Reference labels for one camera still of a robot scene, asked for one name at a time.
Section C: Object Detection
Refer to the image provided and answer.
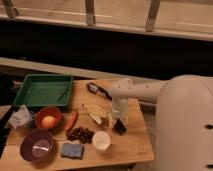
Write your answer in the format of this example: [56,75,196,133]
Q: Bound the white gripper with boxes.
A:
[110,98,128,128]

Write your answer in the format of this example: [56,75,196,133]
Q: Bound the black eraser block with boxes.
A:
[113,119,127,135]

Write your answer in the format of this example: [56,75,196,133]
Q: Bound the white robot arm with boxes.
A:
[108,75,213,171]

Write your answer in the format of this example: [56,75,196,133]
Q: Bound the peeled banana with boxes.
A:
[83,104,108,125]

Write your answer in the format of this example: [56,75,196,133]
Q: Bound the white cup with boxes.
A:
[92,131,111,151]

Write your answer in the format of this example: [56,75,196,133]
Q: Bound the bunch of dark grapes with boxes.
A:
[66,127,94,144]

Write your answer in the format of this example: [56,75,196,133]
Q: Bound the wooden table board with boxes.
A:
[0,77,155,171]

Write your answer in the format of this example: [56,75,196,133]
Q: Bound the red sausage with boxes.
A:
[65,111,78,131]

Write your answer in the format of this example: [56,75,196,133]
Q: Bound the blue sponge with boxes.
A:
[61,143,84,159]

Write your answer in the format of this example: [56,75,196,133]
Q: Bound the red bowl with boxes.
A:
[35,106,62,129]

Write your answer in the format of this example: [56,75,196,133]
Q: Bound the yellow apple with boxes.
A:
[41,116,56,129]

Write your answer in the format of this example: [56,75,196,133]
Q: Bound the green plastic tray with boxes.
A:
[13,74,73,110]

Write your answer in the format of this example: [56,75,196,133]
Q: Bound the purple bowl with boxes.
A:
[20,129,54,162]

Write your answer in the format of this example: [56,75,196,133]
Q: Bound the crumpled grey cloth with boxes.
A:
[9,105,33,129]

